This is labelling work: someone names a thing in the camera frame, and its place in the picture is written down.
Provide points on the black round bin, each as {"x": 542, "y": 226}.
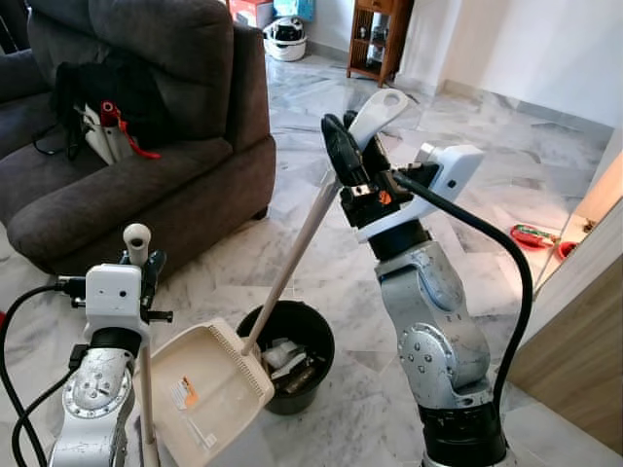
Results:
{"x": 292, "y": 399}

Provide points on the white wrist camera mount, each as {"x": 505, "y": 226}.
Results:
{"x": 453, "y": 170}
{"x": 112, "y": 297}

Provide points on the white helmet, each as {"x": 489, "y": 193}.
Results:
{"x": 285, "y": 44}

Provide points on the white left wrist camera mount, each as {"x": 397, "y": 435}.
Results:
{"x": 112, "y": 297}

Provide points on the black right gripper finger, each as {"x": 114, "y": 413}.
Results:
{"x": 376, "y": 158}
{"x": 344, "y": 154}

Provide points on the light wooden cabinet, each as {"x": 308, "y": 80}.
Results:
{"x": 574, "y": 341}

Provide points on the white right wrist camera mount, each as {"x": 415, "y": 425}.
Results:
{"x": 453, "y": 170}

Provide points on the dark grey fabric sofa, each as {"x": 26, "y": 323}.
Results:
{"x": 195, "y": 185}

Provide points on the red plastic item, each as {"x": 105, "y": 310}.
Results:
{"x": 531, "y": 236}

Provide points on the brown wooden shelf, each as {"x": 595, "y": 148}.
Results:
{"x": 397, "y": 44}

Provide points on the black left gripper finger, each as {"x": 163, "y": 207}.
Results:
{"x": 154, "y": 277}

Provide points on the red box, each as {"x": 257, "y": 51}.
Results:
{"x": 251, "y": 12}

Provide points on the black backpack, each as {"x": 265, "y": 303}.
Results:
{"x": 136, "y": 97}

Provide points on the blue box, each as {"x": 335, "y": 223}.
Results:
{"x": 294, "y": 8}

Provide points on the white plastic holder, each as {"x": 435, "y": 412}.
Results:
{"x": 102, "y": 136}

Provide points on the white crumpled paper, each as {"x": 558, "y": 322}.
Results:
{"x": 282, "y": 355}

